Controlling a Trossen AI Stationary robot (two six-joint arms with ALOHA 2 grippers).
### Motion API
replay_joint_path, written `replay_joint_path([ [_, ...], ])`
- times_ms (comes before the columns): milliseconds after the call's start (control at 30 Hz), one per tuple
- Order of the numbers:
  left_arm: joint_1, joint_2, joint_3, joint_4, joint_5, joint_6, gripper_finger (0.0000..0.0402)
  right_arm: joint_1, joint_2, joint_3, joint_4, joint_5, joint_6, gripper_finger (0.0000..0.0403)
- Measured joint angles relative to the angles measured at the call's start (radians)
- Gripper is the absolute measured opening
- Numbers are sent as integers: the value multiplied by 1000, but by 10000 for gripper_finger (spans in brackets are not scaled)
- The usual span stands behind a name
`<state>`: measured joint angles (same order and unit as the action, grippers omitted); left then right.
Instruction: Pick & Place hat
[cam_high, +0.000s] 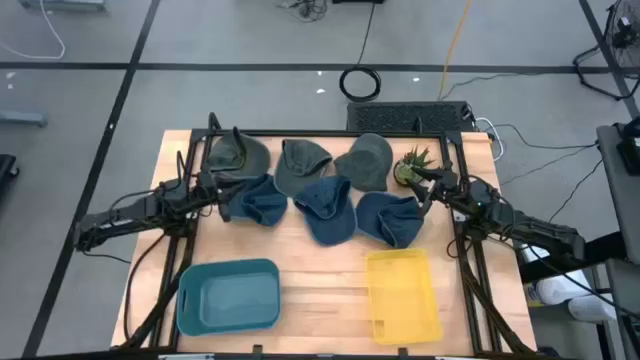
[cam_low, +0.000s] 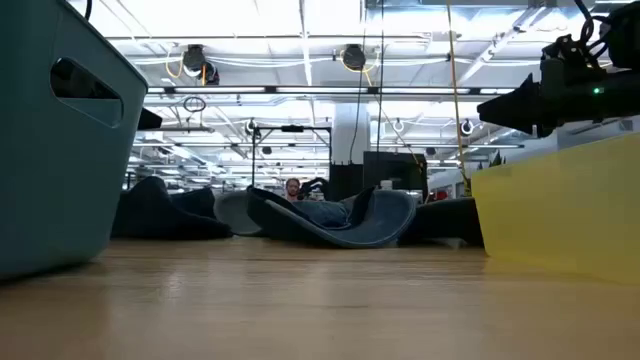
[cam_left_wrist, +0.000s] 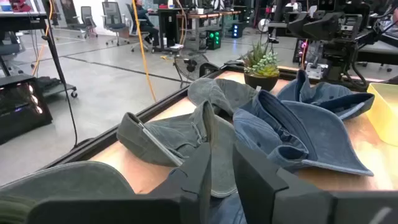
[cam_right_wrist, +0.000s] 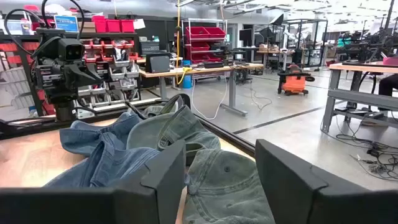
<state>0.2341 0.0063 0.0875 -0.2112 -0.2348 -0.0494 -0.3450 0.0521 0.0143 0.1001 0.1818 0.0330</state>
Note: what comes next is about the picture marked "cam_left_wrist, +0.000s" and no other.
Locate yellow hanging cable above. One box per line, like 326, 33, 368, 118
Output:
132, 0, 157, 103

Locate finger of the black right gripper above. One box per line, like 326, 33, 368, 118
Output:
287, 11, 340, 32
303, 21, 343, 41

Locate black stand pole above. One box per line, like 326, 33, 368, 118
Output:
42, 0, 79, 147

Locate black floor fan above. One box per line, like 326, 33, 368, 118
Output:
172, 49, 211, 88

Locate black aluminium table frame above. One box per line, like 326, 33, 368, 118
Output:
40, 63, 398, 170

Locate computer tower green lights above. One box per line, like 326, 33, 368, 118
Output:
205, 27, 223, 50

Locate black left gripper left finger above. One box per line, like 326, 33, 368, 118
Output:
26, 142, 213, 224

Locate dark green cap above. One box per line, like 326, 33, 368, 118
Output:
0, 161, 136, 224

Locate grey office chair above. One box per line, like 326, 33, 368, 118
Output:
101, 1, 129, 47
126, 2, 150, 53
79, 6, 99, 40

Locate yellow translucent plastic bin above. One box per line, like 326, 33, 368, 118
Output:
366, 82, 398, 147

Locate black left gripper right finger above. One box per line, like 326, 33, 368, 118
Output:
233, 146, 398, 224

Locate black lit computer case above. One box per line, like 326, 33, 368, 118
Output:
0, 74, 53, 146

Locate grey-green cap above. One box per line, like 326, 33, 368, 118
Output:
116, 100, 239, 198

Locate computer tower blue lights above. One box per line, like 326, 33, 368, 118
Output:
231, 22, 245, 39

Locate potted succulent plant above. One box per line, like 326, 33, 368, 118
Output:
241, 42, 280, 92

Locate white fan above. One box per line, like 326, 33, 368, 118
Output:
257, 17, 272, 34

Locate person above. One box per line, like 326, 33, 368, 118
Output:
130, 0, 160, 47

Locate black desk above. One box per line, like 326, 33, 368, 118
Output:
157, 7, 185, 52

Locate grey workbench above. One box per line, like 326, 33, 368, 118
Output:
0, 0, 48, 32

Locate orange cable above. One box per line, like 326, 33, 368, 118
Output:
30, 0, 54, 76

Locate wooden-top table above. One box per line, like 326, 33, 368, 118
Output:
177, 10, 242, 50

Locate black wheeled cart base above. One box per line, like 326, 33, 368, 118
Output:
36, 76, 78, 99

